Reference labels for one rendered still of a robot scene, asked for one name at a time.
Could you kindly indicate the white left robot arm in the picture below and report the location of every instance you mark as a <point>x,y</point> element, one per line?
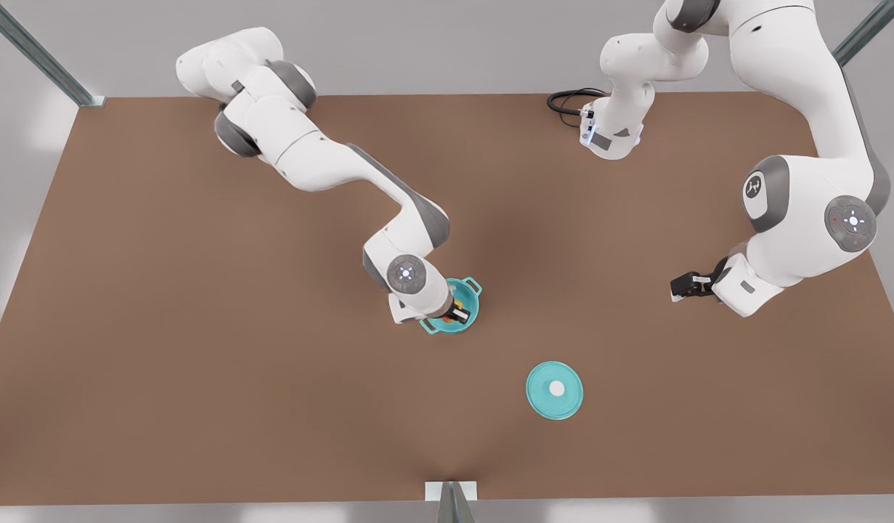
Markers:
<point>802,181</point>

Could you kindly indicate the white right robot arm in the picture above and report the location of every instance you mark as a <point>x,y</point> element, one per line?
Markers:
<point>323,160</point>

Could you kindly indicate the teal pot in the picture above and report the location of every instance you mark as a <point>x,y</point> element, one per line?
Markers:
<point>467,305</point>

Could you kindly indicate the teal pot lid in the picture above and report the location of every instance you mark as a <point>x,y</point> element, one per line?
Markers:
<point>555,390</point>

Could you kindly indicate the silver frame post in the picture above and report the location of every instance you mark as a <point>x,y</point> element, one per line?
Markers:
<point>40,54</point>
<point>868,29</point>
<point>452,501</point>

